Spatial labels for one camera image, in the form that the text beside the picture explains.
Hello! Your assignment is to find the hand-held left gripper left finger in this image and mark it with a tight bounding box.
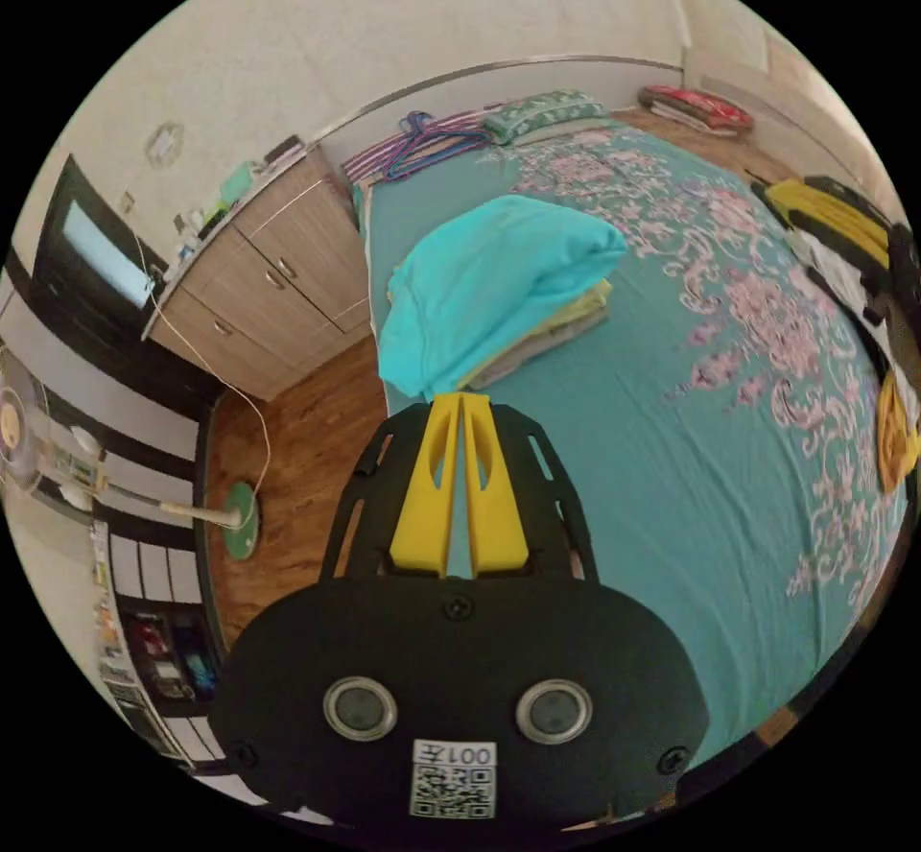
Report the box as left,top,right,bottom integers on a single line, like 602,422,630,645
390,393,462,578

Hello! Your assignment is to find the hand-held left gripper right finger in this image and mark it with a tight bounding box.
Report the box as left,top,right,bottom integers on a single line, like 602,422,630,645
460,393,531,578

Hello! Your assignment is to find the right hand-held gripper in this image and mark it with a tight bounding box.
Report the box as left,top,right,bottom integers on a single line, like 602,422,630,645
749,175,921,382

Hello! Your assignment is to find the turquoise blue long sleeve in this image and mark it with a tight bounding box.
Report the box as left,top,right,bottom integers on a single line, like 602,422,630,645
376,193,628,405

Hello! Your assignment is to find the bed with teal flowered sheet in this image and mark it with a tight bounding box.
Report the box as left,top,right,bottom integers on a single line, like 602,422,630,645
342,85,912,774

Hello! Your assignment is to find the red folded blanket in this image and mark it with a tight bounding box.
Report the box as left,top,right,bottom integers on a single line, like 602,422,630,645
636,83,755,139

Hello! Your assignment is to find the standing fan with green base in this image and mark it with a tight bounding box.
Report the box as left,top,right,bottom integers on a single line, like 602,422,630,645
0,347,262,561

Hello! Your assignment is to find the pile of folded clothes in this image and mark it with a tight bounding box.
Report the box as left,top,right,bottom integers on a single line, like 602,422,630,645
454,278,614,392

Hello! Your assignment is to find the wooden cupboard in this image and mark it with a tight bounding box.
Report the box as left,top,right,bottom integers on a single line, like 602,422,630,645
142,135,377,403

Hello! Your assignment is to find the black and white shelf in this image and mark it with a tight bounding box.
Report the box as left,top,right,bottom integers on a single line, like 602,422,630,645
89,517,225,775

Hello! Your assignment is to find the green patterned pillow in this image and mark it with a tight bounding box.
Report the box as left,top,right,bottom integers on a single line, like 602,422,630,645
480,89,607,146

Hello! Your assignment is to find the blue clothes hanger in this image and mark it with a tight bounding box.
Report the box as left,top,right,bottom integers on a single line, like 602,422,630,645
381,126,493,182

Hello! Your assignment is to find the purple clothes hanger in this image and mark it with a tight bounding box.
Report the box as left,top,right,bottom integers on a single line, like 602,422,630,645
397,109,461,148

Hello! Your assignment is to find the black television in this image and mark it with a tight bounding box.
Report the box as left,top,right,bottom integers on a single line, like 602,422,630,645
27,154,172,337

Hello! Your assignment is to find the white power cable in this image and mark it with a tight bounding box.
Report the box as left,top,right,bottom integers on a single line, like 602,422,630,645
133,231,273,531

